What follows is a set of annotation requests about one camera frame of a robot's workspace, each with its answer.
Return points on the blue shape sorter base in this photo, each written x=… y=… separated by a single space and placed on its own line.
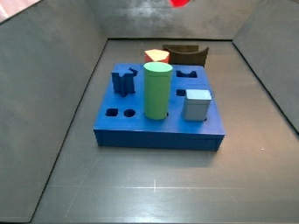
x=121 y=125

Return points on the green cylinder block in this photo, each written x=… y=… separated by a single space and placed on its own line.
x=157 y=73

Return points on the red pentagon block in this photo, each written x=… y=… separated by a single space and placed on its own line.
x=156 y=55

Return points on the black curved stand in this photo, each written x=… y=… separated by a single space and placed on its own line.
x=186 y=55

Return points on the red hexagon prism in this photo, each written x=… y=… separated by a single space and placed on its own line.
x=177 y=3

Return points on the light blue square block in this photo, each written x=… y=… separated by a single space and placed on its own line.
x=196 y=104

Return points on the dark blue star block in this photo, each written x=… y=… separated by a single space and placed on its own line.
x=122 y=81

